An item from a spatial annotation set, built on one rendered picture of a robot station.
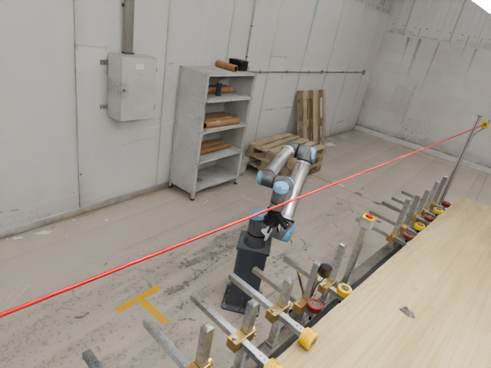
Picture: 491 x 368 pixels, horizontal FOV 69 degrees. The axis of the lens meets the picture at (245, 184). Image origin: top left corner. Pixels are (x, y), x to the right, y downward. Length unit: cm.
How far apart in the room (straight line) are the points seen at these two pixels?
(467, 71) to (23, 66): 825
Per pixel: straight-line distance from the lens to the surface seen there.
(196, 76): 410
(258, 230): 267
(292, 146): 269
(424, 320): 220
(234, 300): 304
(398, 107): 961
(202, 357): 144
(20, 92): 346
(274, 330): 188
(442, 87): 939
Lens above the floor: 215
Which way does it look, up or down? 25 degrees down
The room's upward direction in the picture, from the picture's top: 11 degrees clockwise
